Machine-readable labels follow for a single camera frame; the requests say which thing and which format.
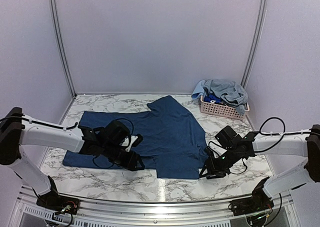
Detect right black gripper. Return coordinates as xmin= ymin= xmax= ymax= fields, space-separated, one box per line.
xmin=199 ymin=146 xmax=240 ymax=179

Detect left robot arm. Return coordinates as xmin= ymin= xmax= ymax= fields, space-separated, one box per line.
xmin=0 ymin=107 xmax=145 ymax=210

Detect dark blue t-shirt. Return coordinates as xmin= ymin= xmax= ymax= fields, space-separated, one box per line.
xmin=61 ymin=94 xmax=213 ymax=180

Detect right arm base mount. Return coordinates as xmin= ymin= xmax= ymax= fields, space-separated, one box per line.
xmin=228 ymin=195 xmax=274 ymax=216

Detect aluminium corner post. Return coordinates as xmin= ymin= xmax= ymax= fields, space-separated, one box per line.
xmin=240 ymin=0 xmax=268 ymax=89
xmin=49 ymin=0 xmax=77 ymax=99

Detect left aluminium corner post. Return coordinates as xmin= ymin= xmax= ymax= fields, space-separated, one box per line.
xmin=49 ymin=0 xmax=77 ymax=99

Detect light blue cloth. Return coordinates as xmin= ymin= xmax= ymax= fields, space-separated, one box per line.
xmin=191 ymin=80 xmax=207 ymax=100

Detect royal blue printed garment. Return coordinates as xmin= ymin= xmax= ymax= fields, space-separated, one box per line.
xmin=203 ymin=94 xmax=224 ymax=105

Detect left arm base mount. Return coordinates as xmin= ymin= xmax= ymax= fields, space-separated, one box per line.
xmin=36 ymin=190 xmax=80 ymax=215

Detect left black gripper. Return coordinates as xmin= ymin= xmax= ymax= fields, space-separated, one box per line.
xmin=101 ymin=141 xmax=145 ymax=171

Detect light blue denim jeans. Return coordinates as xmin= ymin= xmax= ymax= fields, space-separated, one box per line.
xmin=203 ymin=78 xmax=249 ymax=116

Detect right aluminium corner post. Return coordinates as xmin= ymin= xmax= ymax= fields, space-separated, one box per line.
xmin=240 ymin=0 xmax=268 ymax=89

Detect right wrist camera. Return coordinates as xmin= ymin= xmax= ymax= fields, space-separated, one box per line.
xmin=204 ymin=147 xmax=215 ymax=160

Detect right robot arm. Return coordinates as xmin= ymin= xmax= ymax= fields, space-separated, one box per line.
xmin=199 ymin=124 xmax=320 ymax=211

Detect pink plastic laundry basket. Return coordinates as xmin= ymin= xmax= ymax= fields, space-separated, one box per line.
xmin=199 ymin=95 xmax=250 ymax=120

